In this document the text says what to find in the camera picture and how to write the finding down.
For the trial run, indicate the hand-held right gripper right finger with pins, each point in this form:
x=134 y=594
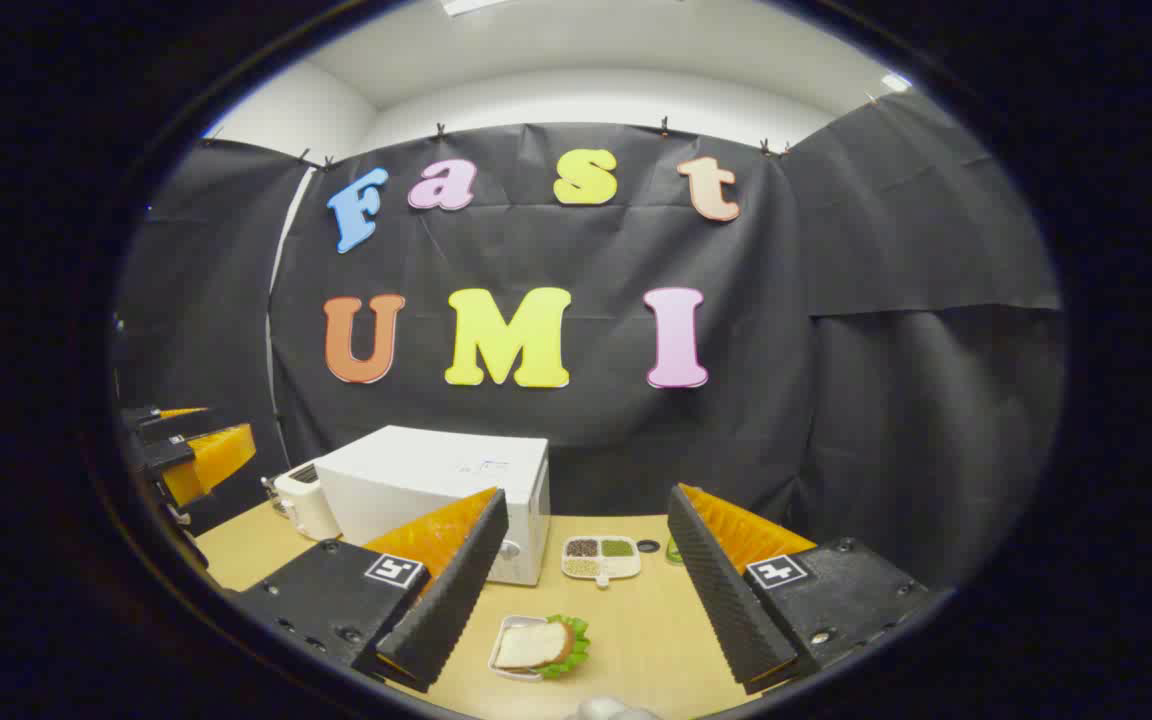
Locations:
x=721 y=590

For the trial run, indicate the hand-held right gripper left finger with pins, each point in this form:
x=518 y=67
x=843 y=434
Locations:
x=456 y=590

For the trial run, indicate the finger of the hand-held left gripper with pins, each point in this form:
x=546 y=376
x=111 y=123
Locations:
x=151 y=420
x=171 y=455

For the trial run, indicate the white bread lettuce sandwich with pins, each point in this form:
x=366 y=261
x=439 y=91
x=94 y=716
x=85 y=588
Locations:
x=534 y=645

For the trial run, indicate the white microwave oven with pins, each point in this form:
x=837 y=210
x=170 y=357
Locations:
x=416 y=480

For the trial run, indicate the green drink bottle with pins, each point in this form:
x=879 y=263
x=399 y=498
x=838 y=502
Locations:
x=673 y=550

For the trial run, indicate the white ridged plastic tray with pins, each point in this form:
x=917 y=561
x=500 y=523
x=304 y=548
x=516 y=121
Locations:
x=508 y=628

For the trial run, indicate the white toaster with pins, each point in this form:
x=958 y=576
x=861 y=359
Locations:
x=304 y=500

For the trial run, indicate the white divided dish of beans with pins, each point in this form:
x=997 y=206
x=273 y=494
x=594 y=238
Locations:
x=601 y=560

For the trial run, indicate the black backdrop cloth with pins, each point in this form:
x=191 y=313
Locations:
x=586 y=440

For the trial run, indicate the ceiling light panel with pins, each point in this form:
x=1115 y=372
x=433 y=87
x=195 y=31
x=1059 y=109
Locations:
x=896 y=82
x=471 y=6

